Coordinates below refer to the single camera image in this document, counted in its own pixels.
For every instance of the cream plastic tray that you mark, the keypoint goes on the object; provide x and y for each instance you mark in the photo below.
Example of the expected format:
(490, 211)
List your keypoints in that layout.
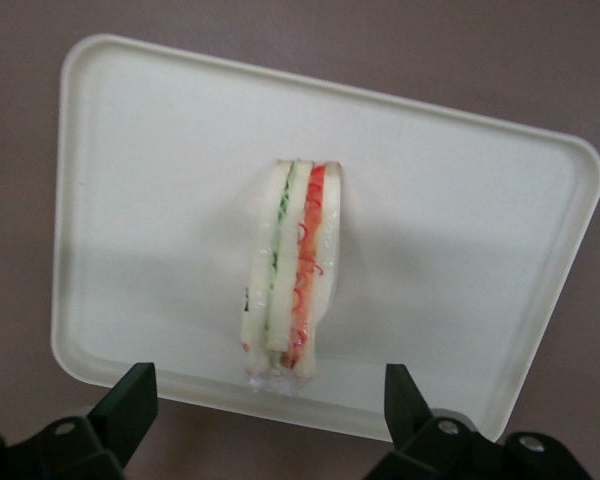
(155, 175)

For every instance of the triangular sandwich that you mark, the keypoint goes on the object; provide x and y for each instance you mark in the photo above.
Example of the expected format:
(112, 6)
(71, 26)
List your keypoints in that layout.
(285, 260)

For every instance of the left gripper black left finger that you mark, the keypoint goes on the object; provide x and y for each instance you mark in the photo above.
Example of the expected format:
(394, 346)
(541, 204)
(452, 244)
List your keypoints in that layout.
(125, 410)

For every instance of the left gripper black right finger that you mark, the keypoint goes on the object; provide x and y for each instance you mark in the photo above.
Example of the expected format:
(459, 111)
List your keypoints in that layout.
(410, 420)

